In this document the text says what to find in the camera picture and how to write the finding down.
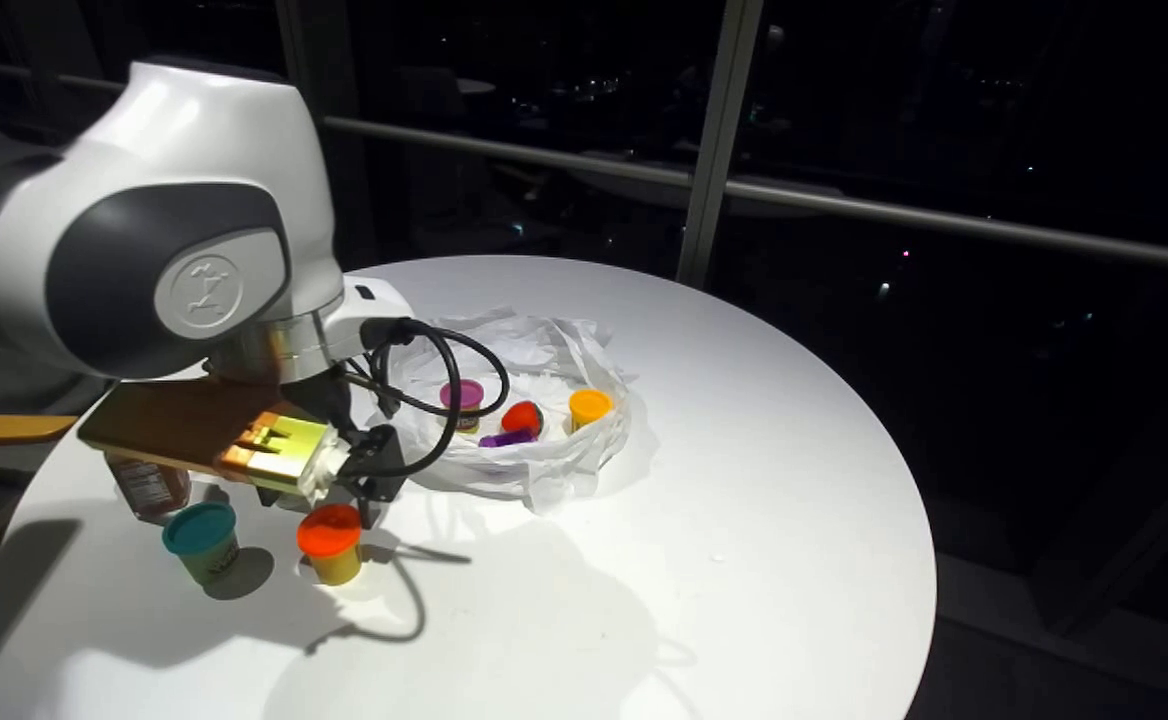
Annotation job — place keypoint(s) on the white plastic bag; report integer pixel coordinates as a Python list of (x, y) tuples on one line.
[(544, 362)]

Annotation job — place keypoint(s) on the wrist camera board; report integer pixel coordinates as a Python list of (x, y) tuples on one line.
[(216, 431)]

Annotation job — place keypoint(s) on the red-lid small tub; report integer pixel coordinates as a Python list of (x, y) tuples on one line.
[(523, 422)]

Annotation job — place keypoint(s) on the metal window railing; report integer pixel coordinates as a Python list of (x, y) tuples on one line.
[(1029, 123)]

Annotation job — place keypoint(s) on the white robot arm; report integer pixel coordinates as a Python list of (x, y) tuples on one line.
[(182, 258)]

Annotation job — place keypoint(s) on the orange-lid dough tub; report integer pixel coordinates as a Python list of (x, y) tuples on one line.
[(328, 540)]

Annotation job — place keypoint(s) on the teal-lid dough tub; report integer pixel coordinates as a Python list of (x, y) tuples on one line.
[(203, 538)]

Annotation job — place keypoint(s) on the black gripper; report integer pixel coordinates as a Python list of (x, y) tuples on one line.
[(374, 464)]

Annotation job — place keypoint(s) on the red-lid spice jar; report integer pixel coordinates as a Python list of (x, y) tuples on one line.
[(149, 491)]

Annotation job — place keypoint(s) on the yellow-lid dough tub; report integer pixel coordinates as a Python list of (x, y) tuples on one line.
[(586, 407)]

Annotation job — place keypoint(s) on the pink-lid dough tub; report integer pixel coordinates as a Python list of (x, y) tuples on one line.
[(465, 398)]

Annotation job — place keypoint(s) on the purple dough tub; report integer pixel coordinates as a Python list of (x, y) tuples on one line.
[(499, 436)]

